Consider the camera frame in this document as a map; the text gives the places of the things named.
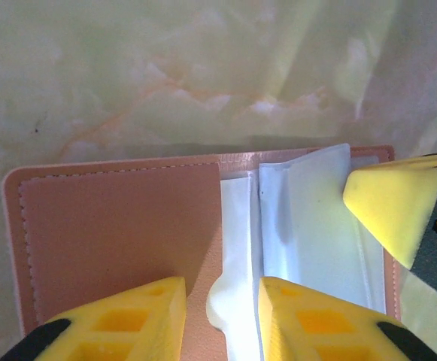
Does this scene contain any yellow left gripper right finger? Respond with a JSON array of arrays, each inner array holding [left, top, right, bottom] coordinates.
[[258, 276, 437, 361]]

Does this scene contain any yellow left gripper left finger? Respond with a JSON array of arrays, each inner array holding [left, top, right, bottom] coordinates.
[[0, 276, 187, 361]]

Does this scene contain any pink leather card holder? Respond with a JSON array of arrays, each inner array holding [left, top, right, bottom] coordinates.
[[0, 144, 403, 361]]

